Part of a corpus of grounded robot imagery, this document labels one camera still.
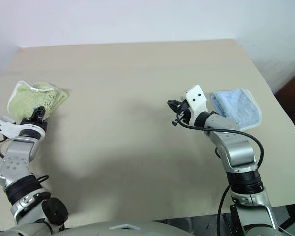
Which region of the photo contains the green towel with duck embroidery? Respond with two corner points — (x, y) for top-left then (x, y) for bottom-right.
(6, 80), (70, 121)

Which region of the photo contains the black round knob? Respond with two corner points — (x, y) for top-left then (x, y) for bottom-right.
(41, 197), (69, 226)

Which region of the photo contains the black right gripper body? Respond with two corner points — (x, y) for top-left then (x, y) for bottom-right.
(176, 100), (194, 123)

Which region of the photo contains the silver robot torso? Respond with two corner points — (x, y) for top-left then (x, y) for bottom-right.
(0, 219), (195, 236)

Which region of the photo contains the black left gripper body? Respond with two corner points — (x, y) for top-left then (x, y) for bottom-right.
(20, 117), (49, 131)

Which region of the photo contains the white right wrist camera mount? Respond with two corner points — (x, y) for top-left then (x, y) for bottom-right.
(180, 85), (209, 126)

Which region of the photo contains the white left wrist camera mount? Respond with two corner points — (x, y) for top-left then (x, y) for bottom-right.
(0, 116), (46, 139)

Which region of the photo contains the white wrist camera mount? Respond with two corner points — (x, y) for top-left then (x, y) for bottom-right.
(180, 85), (209, 126)
(0, 116), (46, 139)

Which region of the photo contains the blue towel with white trim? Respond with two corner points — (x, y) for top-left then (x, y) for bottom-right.
(210, 88), (263, 131)

